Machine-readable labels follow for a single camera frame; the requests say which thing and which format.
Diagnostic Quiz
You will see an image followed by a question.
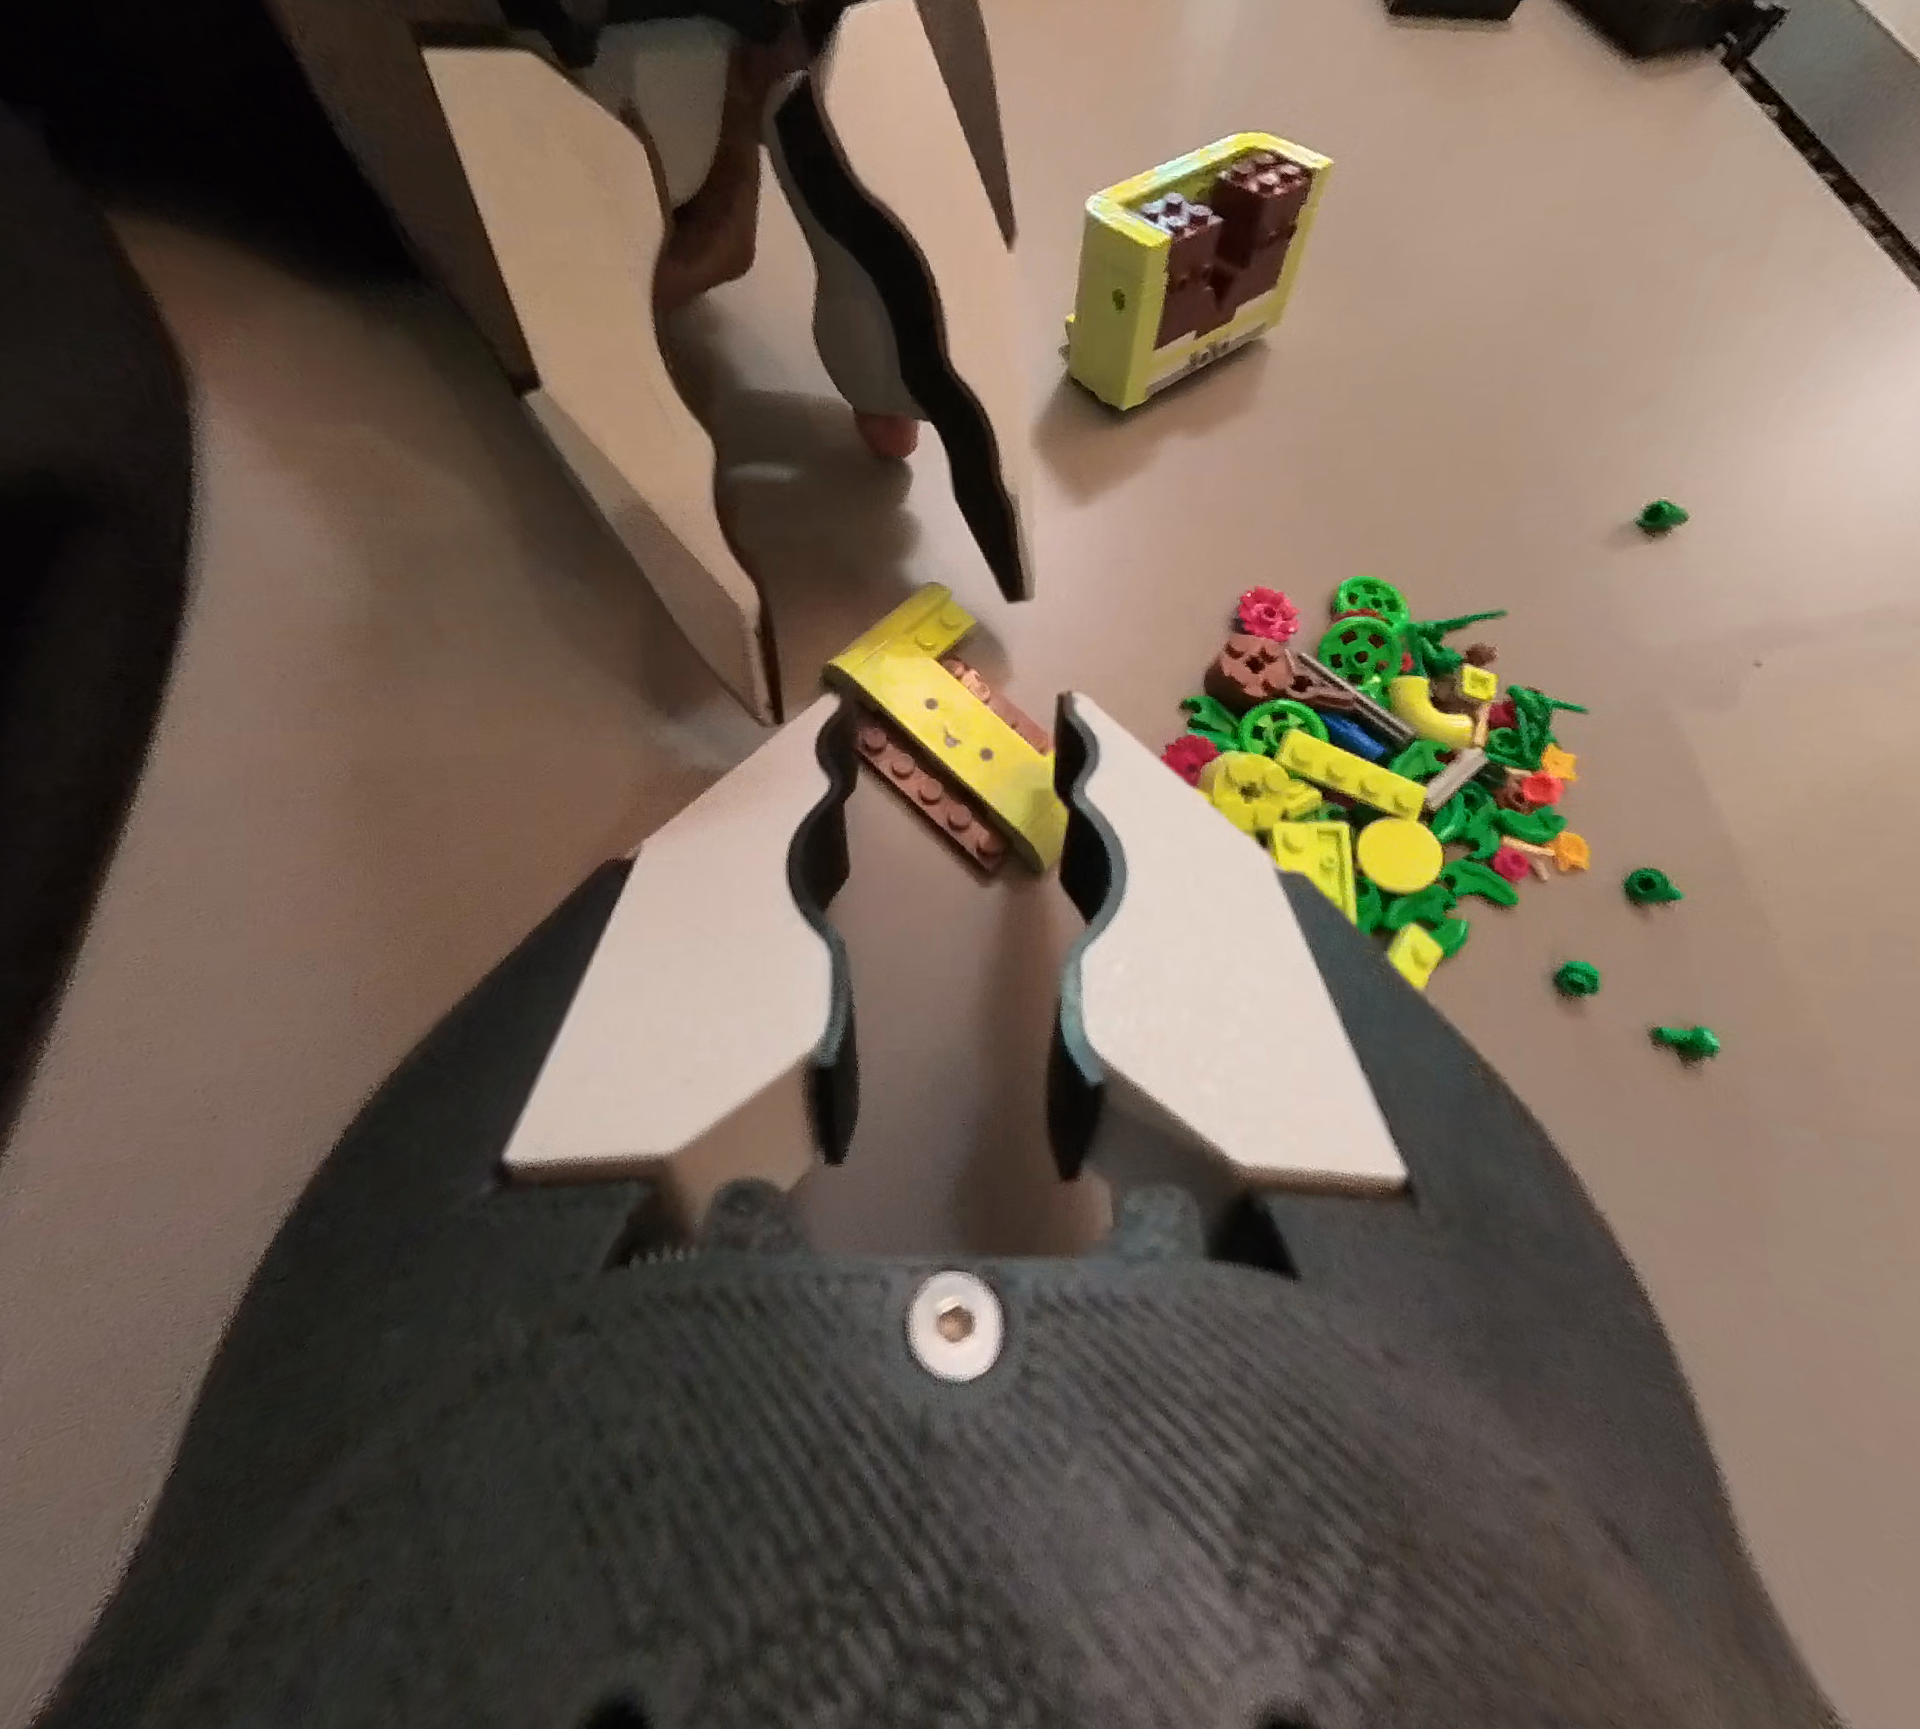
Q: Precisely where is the person's left hand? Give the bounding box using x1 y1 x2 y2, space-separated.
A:
660 49 925 459

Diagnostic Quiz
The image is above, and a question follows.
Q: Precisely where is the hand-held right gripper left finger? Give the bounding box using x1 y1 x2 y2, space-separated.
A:
499 690 861 1229

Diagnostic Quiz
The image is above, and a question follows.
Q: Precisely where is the lime bracket build with brown plate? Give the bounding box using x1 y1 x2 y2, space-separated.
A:
825 580 1075 878

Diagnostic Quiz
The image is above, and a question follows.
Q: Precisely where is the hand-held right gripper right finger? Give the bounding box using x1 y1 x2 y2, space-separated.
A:
1052 690 1412 1229

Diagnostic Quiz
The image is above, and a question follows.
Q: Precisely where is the pile of small toy bricks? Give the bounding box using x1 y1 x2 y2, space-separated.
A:
1162 575 1597 990

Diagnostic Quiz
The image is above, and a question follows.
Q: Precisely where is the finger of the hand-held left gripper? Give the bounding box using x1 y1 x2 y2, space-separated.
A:
425 34 783 726
764 0 1038 602

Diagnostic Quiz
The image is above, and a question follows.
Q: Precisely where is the lime brick box with brown bricks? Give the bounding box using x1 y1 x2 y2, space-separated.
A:
1068 130 1334 411

